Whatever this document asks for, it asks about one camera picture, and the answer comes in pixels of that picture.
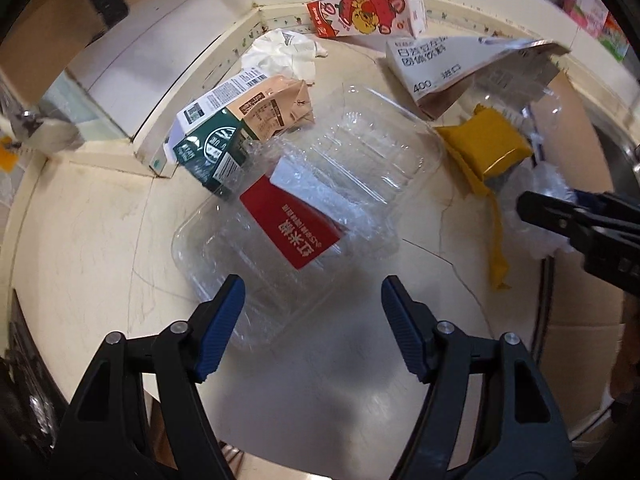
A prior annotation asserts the pink printed packet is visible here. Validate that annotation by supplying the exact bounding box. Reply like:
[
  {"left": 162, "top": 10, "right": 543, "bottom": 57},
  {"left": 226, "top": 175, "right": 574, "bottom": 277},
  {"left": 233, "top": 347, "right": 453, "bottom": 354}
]
[{"left": 562, "top": 0, "right": 610, "bottom": 37}]

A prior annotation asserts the yellow plastic bag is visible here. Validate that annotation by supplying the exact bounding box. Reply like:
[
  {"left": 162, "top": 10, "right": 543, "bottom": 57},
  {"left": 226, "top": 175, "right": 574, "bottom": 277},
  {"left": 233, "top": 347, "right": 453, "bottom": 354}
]
[{"left": 434, "top": 104, "right": 532, "bottom": 291}]

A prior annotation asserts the clear plastic wrap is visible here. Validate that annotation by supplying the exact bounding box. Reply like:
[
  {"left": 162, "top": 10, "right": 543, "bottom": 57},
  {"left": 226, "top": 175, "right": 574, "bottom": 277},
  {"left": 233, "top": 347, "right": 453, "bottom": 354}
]
[{"left": 492, "top": 157, "right": 581, "bottom": 261}]

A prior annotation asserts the brown cardboard box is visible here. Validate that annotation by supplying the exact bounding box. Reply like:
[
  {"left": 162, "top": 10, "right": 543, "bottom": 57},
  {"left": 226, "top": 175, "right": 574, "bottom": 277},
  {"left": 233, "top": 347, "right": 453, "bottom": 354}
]
[{"left": 531, "top": 70, "right": 626, "bottom": 441}]

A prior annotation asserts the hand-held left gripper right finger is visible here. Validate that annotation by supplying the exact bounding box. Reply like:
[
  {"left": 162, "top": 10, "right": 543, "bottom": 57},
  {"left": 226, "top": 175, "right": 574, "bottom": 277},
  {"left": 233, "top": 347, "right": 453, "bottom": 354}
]
[{"left": 381, "top": 275, "right": 576, "bottom": 480}]

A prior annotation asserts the green and orange printed packet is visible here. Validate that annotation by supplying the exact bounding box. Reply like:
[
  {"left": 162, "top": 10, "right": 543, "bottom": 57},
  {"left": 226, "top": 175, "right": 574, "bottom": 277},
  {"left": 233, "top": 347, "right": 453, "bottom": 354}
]
[{"left": 601, "top": 12, "right": 631, "bottom": 62}]

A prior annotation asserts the wooden cabinet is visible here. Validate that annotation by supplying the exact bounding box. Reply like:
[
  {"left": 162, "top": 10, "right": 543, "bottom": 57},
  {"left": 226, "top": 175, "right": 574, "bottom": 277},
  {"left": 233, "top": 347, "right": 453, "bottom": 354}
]
[{"left": 0, "top": 0, "right": 132, "bottom": 97}]

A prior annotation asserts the white crumpled tissue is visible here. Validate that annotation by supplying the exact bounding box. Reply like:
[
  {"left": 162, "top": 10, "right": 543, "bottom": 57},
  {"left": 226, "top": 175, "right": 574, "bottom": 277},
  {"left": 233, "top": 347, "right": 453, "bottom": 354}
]
[{"left": 240, "top": 29, "right": 328, "bottom": 86}]

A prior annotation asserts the stainless steel sink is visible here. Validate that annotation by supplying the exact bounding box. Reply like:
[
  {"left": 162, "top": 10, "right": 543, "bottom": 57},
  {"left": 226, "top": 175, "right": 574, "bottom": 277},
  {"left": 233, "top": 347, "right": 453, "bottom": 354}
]
[{"left": 590, "top": 100, "right": 640, "bottom": 196}]

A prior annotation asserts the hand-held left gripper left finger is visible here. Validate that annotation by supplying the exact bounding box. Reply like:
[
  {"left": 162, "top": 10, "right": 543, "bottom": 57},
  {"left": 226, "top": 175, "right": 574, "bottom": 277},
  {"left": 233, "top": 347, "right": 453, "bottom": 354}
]
[{"left": 47, "top": 274, "right": 247, "bottom": 480}]

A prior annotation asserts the white and brown flattened carton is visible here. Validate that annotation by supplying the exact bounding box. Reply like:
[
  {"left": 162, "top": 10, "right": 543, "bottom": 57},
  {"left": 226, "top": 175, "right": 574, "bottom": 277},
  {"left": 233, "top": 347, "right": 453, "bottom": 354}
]
[{"left": 385, "top": 35, "right": 571, "bottom": 122}]

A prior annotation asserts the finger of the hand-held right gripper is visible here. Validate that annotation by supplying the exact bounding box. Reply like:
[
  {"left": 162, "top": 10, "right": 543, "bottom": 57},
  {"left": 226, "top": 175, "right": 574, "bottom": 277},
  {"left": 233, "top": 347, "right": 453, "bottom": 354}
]
[
  {"left": 516, "top": 191, "right": 592, "bottom": 255},
  {"left": 572, "top": 188, "right": 640, "bottom": 235}
]

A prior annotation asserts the pink strawberry milk carton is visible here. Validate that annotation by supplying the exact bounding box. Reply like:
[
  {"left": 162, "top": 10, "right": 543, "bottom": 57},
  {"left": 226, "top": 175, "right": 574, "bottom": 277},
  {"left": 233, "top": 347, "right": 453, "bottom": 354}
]
[{"left": 306, "top": 0, "right": 429, "bottom": 40}]

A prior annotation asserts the clear plastic clamshell container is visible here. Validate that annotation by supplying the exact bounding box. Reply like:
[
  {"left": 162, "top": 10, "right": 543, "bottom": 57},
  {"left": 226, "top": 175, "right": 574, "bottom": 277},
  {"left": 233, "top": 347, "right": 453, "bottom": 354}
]
[{"left": 171, "top": 85, "right": 447, "bottom": 352}]

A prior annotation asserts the green and beige drink carton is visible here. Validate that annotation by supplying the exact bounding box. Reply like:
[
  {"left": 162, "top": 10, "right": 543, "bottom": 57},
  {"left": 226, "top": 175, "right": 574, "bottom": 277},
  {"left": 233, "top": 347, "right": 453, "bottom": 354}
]
[{"left": 150, "top": 74, "right": 317, "bottom": 202}]

